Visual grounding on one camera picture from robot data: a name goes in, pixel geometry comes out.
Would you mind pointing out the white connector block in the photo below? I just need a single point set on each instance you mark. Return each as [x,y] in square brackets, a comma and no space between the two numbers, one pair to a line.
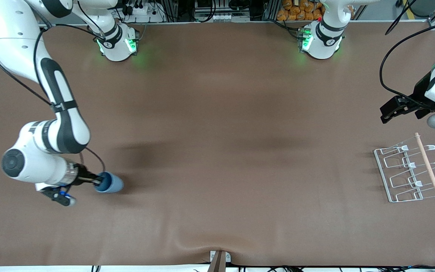
[223,17]

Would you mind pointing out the orange snack bags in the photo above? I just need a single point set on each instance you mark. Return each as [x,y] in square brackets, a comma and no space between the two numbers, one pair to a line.
[296,13]

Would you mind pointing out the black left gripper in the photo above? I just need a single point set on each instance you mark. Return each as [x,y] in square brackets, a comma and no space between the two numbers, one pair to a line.
[420,93]

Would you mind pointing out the aluminium profile bar with bracket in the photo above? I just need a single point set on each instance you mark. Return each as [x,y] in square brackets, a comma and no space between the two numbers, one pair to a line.
[219,262]

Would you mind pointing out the blue plastic cup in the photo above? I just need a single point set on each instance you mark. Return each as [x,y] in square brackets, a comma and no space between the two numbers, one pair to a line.
[113,184]

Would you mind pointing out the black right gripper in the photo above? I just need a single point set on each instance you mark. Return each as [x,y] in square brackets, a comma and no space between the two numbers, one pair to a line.
[84,176]

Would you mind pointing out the white power strip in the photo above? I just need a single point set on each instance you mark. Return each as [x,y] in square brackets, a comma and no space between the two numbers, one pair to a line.
[142,10]

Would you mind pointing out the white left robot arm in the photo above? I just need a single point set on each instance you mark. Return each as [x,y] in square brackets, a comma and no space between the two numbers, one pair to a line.
[321,41]

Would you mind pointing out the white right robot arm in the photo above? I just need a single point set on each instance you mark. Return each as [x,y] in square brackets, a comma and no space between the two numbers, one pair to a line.
[13,34]

